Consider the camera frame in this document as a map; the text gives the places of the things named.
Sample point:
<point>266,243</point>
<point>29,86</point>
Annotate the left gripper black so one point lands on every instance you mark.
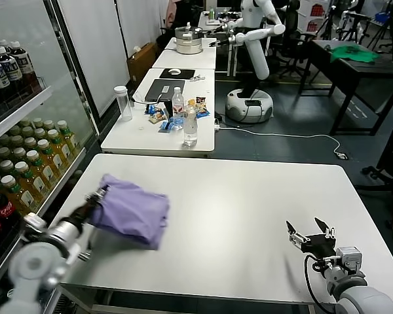
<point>85,212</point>

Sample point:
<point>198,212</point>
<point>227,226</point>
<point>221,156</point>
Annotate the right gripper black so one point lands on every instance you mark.
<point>319,245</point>

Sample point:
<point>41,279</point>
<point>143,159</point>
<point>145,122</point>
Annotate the purple t-shirt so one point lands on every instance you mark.
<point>134,212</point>

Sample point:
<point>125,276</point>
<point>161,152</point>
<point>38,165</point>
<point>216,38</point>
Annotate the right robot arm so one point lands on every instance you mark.
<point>363,299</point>

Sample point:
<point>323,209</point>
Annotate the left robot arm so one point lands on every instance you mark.
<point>36,261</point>

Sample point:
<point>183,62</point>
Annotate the yellow juice bottle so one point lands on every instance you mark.
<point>16,196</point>
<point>68,140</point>
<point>41,175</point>
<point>50,162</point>
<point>29,189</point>
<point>59,150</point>

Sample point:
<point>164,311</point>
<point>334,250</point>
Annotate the white side table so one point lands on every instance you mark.
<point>141,137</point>

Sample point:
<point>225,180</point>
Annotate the tall clear cylinder jar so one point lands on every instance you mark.
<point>123,104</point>

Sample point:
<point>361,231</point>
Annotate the tan snack packet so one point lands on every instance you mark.
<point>158,117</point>

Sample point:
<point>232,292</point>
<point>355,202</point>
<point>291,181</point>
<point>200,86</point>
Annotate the blue snack packet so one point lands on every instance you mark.
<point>152,109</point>
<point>203,112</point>
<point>170,126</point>

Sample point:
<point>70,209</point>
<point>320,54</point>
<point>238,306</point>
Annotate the clear unlabelled plastic bottle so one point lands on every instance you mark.
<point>190,127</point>

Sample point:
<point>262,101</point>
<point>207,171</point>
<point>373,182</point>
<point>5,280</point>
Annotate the glass door beverage cooler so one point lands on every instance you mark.
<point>36,98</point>

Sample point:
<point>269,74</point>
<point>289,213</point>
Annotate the water bottle red label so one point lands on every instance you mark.
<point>177,104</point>

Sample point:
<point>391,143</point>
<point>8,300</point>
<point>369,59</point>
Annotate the dark grey laptop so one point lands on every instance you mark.
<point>167,89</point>

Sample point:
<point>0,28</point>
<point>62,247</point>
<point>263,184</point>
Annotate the cardboard box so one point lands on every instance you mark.
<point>141,62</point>

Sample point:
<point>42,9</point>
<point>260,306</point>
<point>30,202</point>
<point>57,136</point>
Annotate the colourful snack packet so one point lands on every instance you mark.
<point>201,100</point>

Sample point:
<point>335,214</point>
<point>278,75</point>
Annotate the white computer mouse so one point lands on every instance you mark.
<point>174,71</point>

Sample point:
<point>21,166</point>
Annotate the black mouse pad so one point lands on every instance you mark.
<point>186,73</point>

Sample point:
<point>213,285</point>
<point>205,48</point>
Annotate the white table with pot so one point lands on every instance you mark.
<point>186,59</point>

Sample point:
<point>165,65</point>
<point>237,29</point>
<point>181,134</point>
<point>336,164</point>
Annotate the black metal table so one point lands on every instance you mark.
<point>363,70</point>

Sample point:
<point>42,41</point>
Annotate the silver steamer pot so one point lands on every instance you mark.
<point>189,41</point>

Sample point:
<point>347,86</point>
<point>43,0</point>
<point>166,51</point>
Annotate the green cloth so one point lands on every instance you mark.
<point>353,54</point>

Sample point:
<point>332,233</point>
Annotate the white humanoid robot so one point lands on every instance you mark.
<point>257,49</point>

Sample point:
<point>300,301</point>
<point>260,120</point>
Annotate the person in pink top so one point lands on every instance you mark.
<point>172,13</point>

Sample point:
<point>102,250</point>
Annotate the black office chair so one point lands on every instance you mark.
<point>291,36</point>

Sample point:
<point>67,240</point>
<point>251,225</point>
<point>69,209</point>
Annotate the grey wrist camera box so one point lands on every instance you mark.
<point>347,258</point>

